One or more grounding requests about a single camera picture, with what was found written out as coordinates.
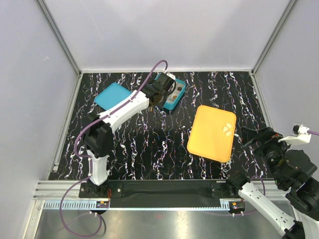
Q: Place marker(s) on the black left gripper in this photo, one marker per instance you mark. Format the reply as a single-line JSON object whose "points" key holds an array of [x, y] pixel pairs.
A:
{"points": [[166, 94]]}

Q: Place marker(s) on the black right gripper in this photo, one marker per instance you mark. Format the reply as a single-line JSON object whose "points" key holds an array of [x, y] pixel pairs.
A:
{"points": [[267, 136]]}

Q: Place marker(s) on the teal box lid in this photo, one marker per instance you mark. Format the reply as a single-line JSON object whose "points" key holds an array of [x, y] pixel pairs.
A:
{"points": [[111, 96]]}

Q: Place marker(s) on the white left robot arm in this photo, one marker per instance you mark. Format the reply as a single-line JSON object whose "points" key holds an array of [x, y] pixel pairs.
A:
{"points": [[98, 138]]}

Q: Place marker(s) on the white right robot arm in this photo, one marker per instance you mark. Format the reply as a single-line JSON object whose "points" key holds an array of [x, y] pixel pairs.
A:
{"points": [[292, 171]]}

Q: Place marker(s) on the teal chocolate box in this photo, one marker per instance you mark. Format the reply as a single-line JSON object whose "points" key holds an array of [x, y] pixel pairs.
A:
{"points": [[175, 92]]}

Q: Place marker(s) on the yellow plastic tray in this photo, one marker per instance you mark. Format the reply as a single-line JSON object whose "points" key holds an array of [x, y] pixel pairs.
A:
{"points": [[207, 138]]}

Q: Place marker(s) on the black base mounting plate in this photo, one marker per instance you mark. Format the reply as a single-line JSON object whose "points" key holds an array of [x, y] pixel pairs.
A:
{"points": [[160, 194]]}

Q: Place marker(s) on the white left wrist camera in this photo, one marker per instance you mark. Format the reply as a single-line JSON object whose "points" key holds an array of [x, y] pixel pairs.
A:
{"points": [[170, 75]]}

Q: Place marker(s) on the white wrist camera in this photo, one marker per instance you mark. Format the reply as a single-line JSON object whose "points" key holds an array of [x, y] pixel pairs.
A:
{"points": [[170, 75], [299, 136]]}

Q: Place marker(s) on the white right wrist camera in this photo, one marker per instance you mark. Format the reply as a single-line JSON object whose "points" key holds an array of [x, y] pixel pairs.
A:
{"points": [[299, 136]]}

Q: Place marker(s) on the aluminium slotted rail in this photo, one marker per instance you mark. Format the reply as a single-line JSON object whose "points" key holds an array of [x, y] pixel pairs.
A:
{"points": [[62, 195]]}

